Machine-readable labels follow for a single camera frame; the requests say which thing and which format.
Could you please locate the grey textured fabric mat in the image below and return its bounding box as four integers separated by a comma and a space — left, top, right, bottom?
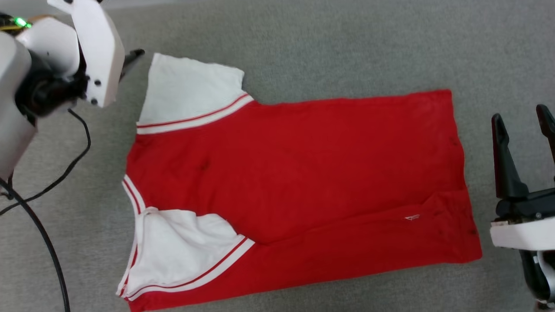
0, 0, 555, 312

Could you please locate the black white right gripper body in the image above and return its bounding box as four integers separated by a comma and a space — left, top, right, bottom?
490, 187, 555, 252

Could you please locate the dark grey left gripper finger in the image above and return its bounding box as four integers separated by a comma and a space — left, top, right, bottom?
120, 49, 146, 82

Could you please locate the red and white t-shirt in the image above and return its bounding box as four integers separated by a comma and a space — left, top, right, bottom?
116, 53, 483, 312

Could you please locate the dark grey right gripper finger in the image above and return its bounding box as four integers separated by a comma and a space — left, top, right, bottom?
536, 104, 555, 166
491, 113, 529, 201

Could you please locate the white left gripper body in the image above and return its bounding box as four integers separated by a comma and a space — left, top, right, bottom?
47, 0, 126, 108

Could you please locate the thin black cable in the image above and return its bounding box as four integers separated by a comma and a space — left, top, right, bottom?
0, 175, 71, 312
0, 108, 91, 216

